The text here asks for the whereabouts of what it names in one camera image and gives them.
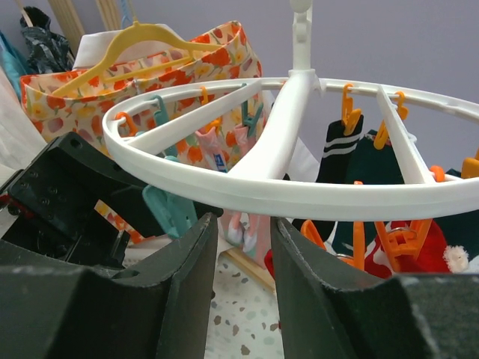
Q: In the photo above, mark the teal clothespin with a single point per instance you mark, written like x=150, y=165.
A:
x=175, y=214

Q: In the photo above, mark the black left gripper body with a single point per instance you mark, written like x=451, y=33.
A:
x=52, y=204

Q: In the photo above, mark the yellow plastic hanger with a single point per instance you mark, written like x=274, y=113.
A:
x=97, y=52

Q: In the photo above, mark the pink patterned sock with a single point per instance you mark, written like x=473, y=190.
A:
x=244, y=230

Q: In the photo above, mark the white round sock hanger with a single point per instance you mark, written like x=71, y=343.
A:
x=262, y=169

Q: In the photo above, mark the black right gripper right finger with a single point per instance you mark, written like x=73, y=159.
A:
x=328, y=309

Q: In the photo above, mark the dark patterned garment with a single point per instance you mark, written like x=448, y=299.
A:
x=49, y=52

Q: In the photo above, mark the wooden right clothes rack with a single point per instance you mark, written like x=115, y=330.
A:
x=251, y=268

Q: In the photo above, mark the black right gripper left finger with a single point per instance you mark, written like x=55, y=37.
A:
x=157, y=308

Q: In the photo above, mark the wooden left clothes rack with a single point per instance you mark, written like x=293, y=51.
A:
x=65, y=12

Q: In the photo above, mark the dark green sock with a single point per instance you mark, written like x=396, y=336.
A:
x=461, y=230
x=372, y=167

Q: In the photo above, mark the wooden clothes rack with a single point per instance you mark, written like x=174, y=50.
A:
x=251, y=268
x=65, y=12

